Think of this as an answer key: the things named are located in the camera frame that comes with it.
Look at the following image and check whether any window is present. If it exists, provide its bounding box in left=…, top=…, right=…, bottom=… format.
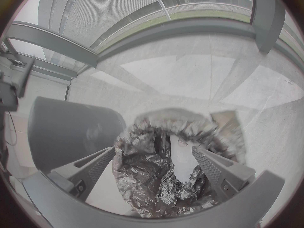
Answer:
left=5, top=0, right=304, bottom=86

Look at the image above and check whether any clear printed wrapper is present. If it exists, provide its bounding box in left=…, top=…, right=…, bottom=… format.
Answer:
left=169, top=135, right=199, bottom=184

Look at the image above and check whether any dark grey round chair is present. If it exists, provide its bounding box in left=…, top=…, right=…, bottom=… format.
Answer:
left=27, top=96, right=128, bottom=176

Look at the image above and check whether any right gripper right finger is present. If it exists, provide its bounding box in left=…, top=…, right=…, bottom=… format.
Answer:
left=191, top=146, right=256, bottom=200

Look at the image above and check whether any black plastic bag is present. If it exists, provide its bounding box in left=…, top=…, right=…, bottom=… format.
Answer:
left=112, top=107, right=247, bottom=219

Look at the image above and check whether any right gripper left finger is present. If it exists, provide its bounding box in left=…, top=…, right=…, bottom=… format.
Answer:
left=49, top=146, right=117, bottom=201

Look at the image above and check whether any tan paper scrap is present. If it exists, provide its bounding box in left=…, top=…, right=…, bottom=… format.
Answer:
left=210, top=110, right=246, bottom=163

